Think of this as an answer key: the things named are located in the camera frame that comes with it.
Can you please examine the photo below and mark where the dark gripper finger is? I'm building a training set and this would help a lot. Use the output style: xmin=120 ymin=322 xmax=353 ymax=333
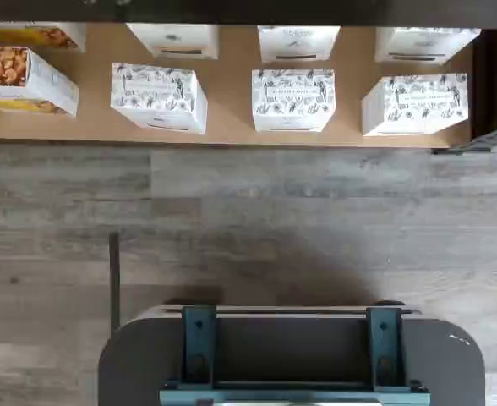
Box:
xmin=180 ymin=306 xmax=218 ymax=390
xmin=365 ymin=307 xmax=404 ymax=390

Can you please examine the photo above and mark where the white floral print box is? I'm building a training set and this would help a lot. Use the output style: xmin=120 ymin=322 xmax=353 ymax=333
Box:
xmin=250 ymin=68 xmax=337 ymax=133
xmin=110 ymin=62 xmax=209 ymax=136
xmin=360 ymin=72 xmax=469 ymax=138
xmin=374 ymin=27 xmax=482 ymax=65
xmin=256 ymin=25 xmax=341 ymax=64
xmin=125 ymin=23 xmax=220 ymax=61

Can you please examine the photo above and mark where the wooden shelf board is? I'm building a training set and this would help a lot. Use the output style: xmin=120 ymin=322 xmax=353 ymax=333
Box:
xmin=0 ymin=23 xmax=476 ymax=150

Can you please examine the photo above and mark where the black metal shelf rack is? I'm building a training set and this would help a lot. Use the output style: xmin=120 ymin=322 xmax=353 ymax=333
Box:
xmin=0 ymin=0 xmax=497 ymax=156

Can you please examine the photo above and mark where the yellow granola box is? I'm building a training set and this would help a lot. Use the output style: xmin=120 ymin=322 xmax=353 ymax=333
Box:
xmin=0 ymin=23 xmax=88 ymax=54
xmin=0 ymin=45 xmax=80 ymax=118

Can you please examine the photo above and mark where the black cable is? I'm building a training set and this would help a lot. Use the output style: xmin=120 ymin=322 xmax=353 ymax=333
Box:
xmin=108 ymin=231 xmax=121 ymax=339

